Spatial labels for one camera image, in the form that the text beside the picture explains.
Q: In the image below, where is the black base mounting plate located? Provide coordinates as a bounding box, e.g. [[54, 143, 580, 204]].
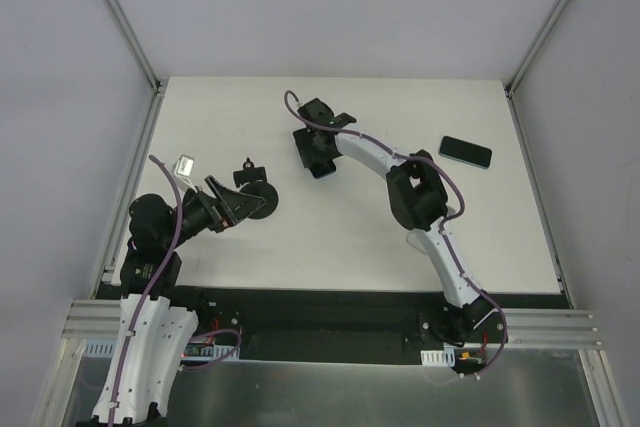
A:
[[94, 284, 574, 363]]

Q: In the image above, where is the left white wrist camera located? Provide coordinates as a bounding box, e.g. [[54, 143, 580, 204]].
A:
[[172, 154, 195, 190]]

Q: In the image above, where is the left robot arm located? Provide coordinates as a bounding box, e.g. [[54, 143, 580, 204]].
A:
[[84, 176, 268, 426]]

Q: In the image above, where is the right aluminium frame post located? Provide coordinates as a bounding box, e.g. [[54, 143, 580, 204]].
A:
[[504, 0, 573, 98]]

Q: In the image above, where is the left white cable duct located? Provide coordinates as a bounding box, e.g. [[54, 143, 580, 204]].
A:
[[84, 339, 240, 363]]

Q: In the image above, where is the right white cable duct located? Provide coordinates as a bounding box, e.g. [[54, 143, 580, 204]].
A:
[[420, 346, 456, 368]]

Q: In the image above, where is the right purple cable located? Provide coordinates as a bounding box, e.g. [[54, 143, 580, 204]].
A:
[[283, 90, 509, 378]]

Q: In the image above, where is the aluminium frame post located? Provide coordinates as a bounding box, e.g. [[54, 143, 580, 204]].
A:
[[102, 0, 163, 94], [504, 0, 573, 98]]

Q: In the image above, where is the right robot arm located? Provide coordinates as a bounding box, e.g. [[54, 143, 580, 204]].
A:
[[284, 90, 501, 348]]

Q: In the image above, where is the white cable duct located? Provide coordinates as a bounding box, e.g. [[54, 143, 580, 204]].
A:
[[420, 346, 456, 368], [84, 339, 240, 363]]

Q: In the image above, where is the left aluminium frame post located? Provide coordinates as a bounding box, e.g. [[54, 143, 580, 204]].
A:
[[102, 0, 163, 94]]

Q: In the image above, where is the blue-edged black phone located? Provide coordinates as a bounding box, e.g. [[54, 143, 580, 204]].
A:
[[307, 159, 337, 181]]

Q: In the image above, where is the black round-base phone stand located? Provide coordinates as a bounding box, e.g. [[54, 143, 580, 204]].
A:
[[233, 157, 279, 220]]

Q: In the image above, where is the silver folding phone stand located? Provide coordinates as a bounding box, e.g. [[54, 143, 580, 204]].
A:
[[406, 231, 427, 255]]

